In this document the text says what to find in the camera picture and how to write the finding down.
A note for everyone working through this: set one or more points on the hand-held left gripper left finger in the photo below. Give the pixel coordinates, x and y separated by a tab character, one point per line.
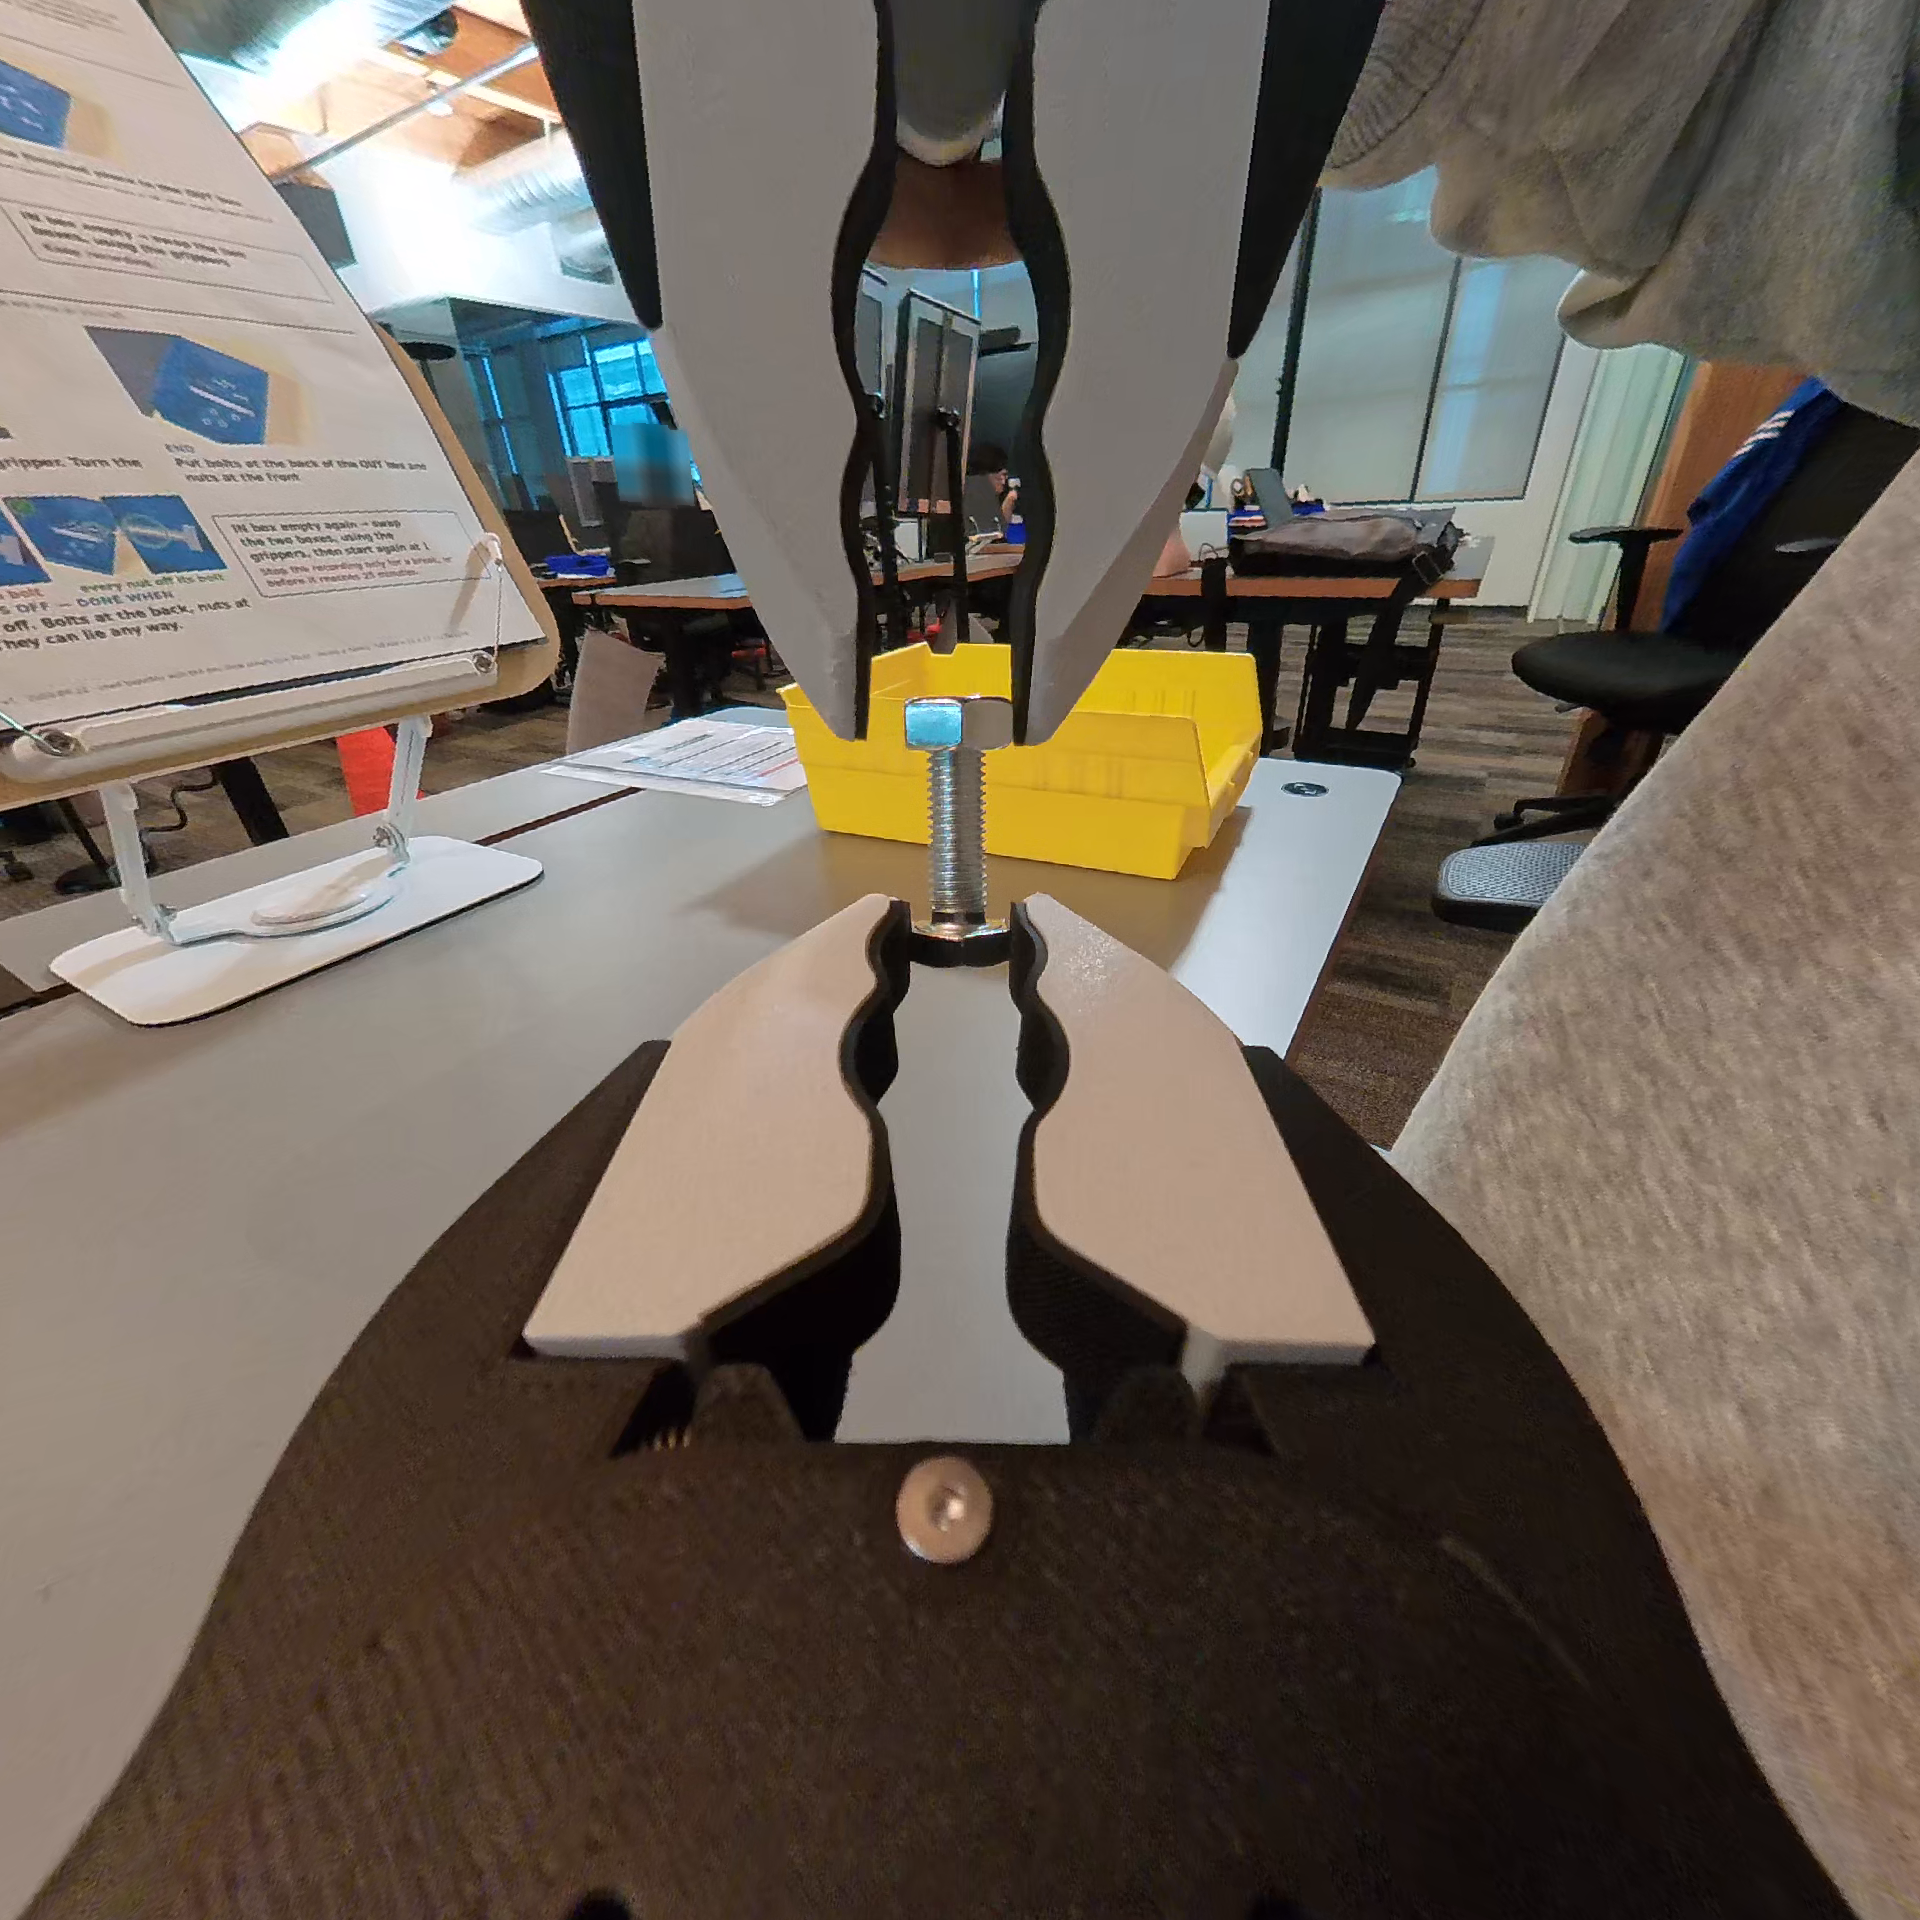
749	1141

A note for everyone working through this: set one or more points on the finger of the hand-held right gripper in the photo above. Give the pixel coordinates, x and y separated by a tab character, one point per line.
1141	301
749	301

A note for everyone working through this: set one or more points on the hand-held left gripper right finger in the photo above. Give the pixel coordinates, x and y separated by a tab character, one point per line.
1185	1156

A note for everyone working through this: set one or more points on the silver steel bolt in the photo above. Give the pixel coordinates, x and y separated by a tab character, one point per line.
956	840

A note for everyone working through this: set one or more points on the silver square nut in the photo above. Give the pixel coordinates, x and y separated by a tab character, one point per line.
945	726

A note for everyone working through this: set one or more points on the person's right forearm grey sleeve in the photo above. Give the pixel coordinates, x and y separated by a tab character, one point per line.
1651	150

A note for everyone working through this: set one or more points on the grey desk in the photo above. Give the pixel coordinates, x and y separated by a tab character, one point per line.
376	1141

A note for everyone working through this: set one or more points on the large black monitor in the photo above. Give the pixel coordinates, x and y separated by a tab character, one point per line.
873	390
938	390

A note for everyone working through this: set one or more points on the long wooden table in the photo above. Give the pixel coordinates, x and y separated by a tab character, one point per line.
674	592

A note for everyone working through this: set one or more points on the grey bag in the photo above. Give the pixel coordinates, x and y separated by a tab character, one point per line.
1334	541

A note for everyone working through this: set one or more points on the wooden table with black legs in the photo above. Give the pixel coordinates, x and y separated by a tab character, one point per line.
1349	587

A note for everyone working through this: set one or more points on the yellow plastic bin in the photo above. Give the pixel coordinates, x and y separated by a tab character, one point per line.
1078	810

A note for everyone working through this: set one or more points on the laminated paper sheet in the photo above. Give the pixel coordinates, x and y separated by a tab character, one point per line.
690	757

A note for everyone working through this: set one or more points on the grey mesh chair seat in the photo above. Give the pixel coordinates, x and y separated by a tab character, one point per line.
1506	885

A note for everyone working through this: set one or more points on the white document stand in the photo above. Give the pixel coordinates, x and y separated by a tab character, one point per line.
299	931

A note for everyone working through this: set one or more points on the printed instruction sheet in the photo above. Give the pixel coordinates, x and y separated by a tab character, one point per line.
194	452

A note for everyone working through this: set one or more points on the orange traffic cone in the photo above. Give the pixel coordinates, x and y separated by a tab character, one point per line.
376	764

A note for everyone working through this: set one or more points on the person's grey sweatshirt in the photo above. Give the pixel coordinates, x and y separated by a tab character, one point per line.
1724	1200

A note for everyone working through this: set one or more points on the black office chair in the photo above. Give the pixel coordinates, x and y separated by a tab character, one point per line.
1620	669

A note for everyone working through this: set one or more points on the blue jacket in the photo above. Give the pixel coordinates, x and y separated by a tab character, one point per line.
1740	494

